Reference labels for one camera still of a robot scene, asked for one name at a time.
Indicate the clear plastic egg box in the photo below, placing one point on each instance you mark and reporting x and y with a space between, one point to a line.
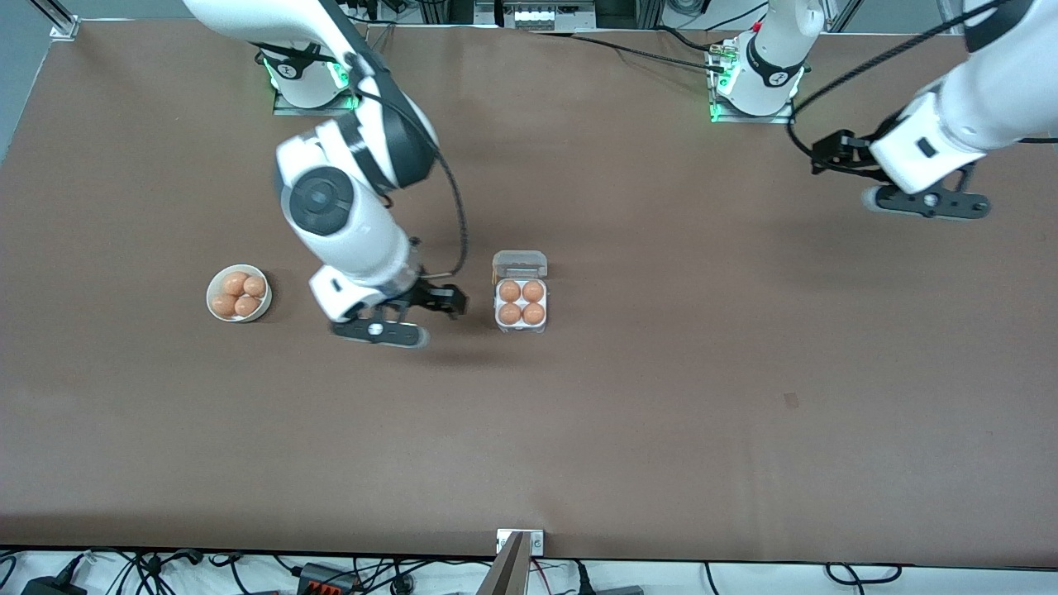
521 266

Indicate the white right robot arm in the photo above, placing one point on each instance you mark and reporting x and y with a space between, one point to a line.
347 223

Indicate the brown egg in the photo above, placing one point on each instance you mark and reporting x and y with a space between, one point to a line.
246 307
235 283
254 286
510 290
223 305
533 290
533 312
510 313

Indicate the small metal edge bracket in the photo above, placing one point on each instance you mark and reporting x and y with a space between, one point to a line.
537 541

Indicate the metal corner bracket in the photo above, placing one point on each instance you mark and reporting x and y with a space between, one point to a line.
66 26

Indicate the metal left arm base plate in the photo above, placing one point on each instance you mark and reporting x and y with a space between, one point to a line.
789 118

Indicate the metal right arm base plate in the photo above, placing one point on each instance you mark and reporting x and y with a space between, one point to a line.
285 106

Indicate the black orange power strip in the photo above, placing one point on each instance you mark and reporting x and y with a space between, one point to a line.
329 580

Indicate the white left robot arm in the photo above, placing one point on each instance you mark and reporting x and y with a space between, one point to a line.
1008 83

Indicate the grey electronics rack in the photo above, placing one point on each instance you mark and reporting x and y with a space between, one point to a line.
537 15

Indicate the black power adapter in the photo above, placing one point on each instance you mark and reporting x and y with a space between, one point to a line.
54 587

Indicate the grey camera pole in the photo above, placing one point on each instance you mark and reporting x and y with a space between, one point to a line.
506 570

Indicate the white round bowl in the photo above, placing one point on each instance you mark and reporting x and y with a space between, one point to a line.
264 310

